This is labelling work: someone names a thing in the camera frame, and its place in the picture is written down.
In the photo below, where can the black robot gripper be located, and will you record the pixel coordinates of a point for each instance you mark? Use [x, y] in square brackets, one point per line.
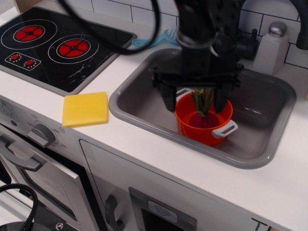
[175, 69]

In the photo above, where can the purple toy beet green leaves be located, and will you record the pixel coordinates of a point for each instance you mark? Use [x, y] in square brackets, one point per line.
[204, 113]

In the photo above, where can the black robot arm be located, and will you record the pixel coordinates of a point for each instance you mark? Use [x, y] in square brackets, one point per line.
[200, 21]

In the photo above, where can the grey toy sink basin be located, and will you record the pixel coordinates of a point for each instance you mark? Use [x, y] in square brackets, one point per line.
[262, 106]

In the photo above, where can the light blue dish brush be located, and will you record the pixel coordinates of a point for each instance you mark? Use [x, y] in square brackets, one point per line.
[169, 35]

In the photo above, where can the black toy faucet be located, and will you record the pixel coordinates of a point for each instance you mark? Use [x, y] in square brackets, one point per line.
[231, 44]

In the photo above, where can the white soap dispenser silver cap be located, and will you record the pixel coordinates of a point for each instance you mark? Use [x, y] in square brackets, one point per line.
[272, 50]

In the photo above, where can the yellow sponge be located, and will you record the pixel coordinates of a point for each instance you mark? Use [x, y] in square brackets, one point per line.
[85, 109]

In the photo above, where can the grey dishwasher panel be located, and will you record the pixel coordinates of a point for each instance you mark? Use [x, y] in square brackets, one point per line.
[153, 215]

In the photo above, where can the black toy stove top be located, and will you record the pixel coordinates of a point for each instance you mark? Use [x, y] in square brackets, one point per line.
[52, 51]

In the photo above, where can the grey oven knob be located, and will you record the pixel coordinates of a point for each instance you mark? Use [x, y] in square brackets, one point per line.
[41, 135]

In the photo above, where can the silver oven door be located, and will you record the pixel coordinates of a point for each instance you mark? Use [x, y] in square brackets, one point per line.
[57, 187]

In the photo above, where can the orange toy pot grey handles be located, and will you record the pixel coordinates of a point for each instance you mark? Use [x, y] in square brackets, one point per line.
[209, 130]

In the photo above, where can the grey cabinet door handle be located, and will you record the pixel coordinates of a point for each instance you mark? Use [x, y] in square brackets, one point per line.
[110, 207]

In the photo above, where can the grey oven door handle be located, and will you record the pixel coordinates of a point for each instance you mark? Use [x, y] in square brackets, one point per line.
[20, 155]

